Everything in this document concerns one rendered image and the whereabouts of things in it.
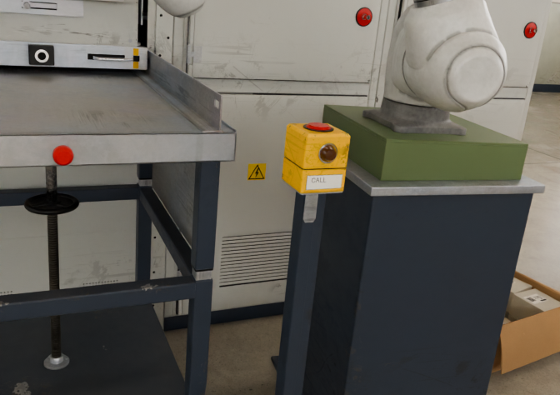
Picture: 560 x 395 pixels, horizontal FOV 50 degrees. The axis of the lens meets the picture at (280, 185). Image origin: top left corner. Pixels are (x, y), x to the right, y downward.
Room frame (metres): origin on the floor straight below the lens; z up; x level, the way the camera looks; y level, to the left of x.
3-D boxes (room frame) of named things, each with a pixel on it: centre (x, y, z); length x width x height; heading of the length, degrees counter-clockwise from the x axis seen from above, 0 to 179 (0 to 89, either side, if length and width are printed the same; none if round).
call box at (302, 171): (0.95, -0.05, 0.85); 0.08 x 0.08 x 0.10; 25
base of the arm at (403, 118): (1.39, -0.29, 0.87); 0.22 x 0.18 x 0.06; 20
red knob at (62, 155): (0.94, 0.36, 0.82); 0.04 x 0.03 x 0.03; 25
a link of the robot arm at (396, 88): (1.37, -0.30, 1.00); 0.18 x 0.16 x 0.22; 5
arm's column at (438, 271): (1.41, -0.32, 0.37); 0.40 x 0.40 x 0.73; 19
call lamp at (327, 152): (0.91, -0.07, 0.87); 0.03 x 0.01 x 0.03; 115
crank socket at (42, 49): (1.52, 0.63, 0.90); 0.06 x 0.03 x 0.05; 115
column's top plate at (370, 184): (1.41, -0.32, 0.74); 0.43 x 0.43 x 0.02; 19
